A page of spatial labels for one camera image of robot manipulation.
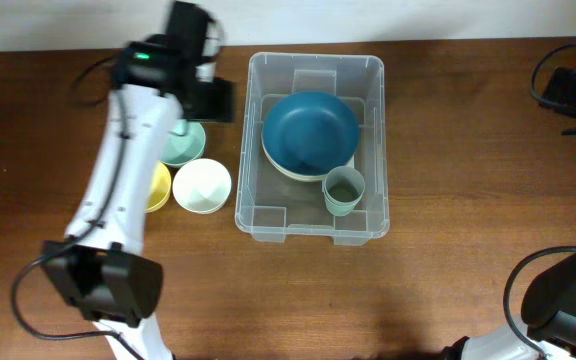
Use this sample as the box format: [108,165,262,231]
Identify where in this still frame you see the yellow plastic bowl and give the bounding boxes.
[145,162,172,213]

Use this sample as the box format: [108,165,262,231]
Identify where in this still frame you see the green plastic cup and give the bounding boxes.
[322,166,365,217]

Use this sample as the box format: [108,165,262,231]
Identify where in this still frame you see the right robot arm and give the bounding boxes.
[180,42,576,359]

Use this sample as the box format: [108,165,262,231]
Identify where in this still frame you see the green plastic bowl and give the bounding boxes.
[160,120,206,168]

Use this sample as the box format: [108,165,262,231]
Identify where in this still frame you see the white plastic bowl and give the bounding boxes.
[172,158,232,215]

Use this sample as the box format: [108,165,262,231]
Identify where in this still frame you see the beige plastic plate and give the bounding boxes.
[260,139,355,183]

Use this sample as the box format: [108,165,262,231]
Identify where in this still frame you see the clear plastic storage bin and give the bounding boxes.
[235,52,390,246]

